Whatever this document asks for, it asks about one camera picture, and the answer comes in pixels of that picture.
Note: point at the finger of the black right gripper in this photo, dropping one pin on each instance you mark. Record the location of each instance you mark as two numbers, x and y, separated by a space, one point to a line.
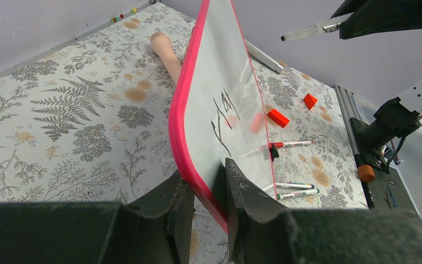
377 16

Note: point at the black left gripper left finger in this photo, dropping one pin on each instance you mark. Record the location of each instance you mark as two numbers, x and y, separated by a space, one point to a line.
156 228

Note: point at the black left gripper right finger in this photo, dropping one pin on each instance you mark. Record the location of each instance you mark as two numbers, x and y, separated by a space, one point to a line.
262 230

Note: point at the black whiteboard marker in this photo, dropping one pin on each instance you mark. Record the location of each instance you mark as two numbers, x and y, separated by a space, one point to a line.
326 26

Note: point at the pink framed whiteboard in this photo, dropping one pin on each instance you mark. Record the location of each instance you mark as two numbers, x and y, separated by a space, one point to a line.
217 111

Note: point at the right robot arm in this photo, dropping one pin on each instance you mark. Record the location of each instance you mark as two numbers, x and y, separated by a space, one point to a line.
398 117

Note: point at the green whiteboard marker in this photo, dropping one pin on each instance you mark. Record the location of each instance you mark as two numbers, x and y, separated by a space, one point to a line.
296 194

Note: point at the blue whiteboard marker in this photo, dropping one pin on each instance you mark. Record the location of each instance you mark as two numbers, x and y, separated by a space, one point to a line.
296 187

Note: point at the black whiteboard foot right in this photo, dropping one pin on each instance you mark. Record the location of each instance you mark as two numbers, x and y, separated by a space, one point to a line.
274 153

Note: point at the red whiteboard marker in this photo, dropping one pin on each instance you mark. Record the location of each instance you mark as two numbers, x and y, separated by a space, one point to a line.
279 145

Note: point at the red triangular block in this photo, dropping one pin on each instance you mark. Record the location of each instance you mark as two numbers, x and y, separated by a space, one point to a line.
310 101

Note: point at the small red block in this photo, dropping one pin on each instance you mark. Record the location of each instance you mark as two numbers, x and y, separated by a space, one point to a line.
277 118

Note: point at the silver toy microphone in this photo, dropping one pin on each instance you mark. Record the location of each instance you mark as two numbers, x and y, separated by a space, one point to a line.
265 59

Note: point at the floral patterned table mat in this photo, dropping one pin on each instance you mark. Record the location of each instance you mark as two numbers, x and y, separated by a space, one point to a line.
89 122

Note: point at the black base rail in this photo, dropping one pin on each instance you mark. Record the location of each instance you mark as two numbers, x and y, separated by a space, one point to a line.
388 190

